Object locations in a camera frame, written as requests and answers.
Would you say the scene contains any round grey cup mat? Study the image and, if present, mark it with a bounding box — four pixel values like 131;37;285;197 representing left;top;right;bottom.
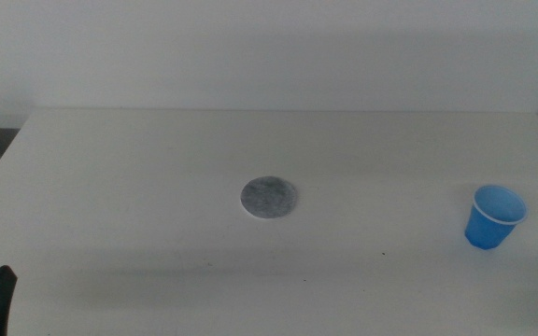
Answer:
239;175;299;220

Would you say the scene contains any blue plastic cup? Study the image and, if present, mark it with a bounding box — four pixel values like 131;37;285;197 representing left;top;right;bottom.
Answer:
463;184;529;251

